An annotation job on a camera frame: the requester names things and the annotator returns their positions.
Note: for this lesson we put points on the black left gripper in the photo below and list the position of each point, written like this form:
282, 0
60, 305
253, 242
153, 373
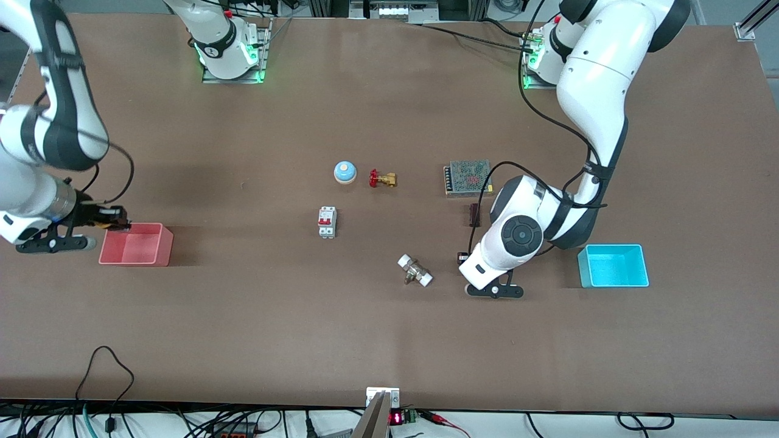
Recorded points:
459, 261

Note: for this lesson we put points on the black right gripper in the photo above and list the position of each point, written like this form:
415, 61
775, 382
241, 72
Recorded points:
87, 213

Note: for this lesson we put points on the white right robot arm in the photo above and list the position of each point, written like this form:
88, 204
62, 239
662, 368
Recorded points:
36, 128

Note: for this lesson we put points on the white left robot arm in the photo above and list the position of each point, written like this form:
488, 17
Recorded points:
596, 79

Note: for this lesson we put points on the pink plastic bin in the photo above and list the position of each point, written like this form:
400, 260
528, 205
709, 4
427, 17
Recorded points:
137, 246

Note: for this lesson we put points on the dark brown cylindrical capacitor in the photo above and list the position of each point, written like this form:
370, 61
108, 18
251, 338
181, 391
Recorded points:
474, 214

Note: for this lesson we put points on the metal valve with white ends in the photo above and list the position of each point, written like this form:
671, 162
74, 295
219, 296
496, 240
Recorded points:
415, 271

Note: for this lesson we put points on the metal mesh power supply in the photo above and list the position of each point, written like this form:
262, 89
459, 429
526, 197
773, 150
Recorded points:
465, 176

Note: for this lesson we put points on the white circuit breaker red switches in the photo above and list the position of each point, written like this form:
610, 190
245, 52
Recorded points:
327, 222

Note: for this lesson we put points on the blue round service bell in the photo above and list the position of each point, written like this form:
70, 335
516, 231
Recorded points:
345, 173

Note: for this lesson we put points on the cyan plastic bin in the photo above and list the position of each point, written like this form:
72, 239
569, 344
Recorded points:
614, 267

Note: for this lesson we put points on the red LED display module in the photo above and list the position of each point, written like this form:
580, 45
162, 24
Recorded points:
397, 417

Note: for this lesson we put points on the white device behind table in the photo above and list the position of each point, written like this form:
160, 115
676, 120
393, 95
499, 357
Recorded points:
395, 11

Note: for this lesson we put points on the white metal bracket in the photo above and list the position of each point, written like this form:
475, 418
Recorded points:
374, 392

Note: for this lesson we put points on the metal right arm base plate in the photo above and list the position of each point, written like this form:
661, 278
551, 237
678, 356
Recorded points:
234, 79

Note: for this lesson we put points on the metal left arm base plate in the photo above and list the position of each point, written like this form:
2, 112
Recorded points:
538, 86

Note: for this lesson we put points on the grey camera pole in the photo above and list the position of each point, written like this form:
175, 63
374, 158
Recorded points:
371, 423

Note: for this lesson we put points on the aluminium frame profile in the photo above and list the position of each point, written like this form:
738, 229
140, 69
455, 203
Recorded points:
745, 30

